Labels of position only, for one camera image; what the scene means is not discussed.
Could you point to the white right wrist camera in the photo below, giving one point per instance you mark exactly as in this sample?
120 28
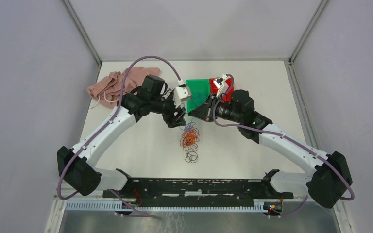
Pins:
224 84

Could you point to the green plastic bin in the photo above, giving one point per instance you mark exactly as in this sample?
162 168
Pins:
200 89

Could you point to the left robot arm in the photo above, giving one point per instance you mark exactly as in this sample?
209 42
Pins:
77 165

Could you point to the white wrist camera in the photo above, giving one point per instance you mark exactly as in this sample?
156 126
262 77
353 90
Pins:
224 84
181 95

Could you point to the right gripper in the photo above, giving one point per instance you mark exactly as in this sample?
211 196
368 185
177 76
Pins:
205 111

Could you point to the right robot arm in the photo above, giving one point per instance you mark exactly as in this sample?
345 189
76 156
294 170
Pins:
325 177

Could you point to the red plastic bin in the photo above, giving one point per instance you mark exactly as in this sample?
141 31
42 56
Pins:
213 90

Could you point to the pink cloth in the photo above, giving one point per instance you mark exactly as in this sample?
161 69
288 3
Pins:
107 91

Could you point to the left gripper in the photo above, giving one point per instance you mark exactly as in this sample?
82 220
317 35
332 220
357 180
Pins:
172 120

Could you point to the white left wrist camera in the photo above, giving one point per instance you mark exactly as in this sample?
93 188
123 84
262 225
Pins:
181 95

